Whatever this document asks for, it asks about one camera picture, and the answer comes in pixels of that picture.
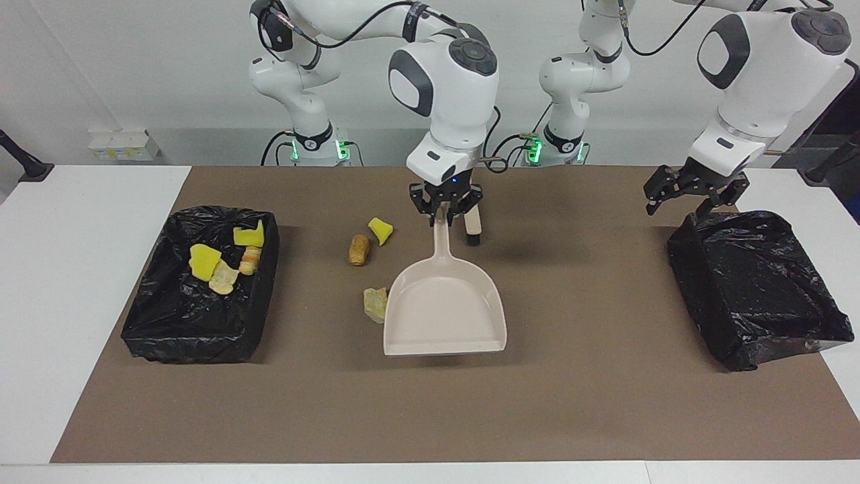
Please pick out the large yellow sponge piece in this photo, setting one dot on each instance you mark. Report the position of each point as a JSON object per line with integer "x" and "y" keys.
{"x": 203, "y": 262}

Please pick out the bin lined with black bag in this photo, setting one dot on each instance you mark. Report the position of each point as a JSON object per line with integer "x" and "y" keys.
{"x": 752, "y": 289}
{"x": 181, "y": 323}

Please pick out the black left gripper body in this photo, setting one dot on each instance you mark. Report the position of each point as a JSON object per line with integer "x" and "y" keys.
{"x": 709, "y": 181}

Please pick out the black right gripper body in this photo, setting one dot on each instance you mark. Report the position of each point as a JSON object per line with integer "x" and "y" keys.
{"x": 447, "y": 189}

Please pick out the wooden brush with black bristles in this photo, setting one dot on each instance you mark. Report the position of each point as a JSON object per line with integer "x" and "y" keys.
{"x": 474, "y": 225}

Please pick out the brown table mat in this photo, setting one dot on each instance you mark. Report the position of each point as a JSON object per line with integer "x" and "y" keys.
{"x": 403, "y": 417}

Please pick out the small cut bread roll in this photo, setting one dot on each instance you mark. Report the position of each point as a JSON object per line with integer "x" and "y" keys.
{"x": 250, "y": 261}

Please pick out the pale crumbly bread chunk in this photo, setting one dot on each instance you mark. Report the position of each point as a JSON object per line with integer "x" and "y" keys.
{"x": 223, "y": 279}

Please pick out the small yellow sponge wedge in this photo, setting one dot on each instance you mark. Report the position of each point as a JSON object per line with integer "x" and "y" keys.
{"x": 381, "y": 230}

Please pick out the beige plastic dustpan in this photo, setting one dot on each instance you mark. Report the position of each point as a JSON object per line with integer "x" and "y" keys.
{"x": 443, "y": 316}

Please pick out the notched yellow sponge piece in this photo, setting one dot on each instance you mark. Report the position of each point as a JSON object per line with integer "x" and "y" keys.
{"x": 248, "y": 236}

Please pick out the pale cream bread chunk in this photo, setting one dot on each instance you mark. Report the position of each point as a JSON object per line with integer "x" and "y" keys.
{"x": 373, "y": 304}

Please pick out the white box on floor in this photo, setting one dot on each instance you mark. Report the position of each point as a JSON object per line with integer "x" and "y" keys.
{"x": 124, "y": 144}

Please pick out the black stand pole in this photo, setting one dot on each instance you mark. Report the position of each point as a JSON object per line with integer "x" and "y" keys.
{"x": 830, "y": 161}
{"x": 27, "y": 165}

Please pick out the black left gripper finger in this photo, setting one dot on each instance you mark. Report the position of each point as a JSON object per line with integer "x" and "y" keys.
{"x": 729, "y": 196}
{"x": 662, "y": 185}

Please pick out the brown bread roll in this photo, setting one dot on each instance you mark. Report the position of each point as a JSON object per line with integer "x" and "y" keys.
{"x": 359, "y": 250}

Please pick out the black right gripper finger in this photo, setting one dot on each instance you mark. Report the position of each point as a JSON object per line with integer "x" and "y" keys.
{"x": 424, "y": 203}
{"x": 469, "y": 205}

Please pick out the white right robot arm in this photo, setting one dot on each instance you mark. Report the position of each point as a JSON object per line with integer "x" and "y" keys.
{"x": 443, "y": 87}

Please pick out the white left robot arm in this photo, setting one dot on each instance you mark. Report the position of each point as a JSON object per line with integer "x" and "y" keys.
{"x": 766, "y": 74}

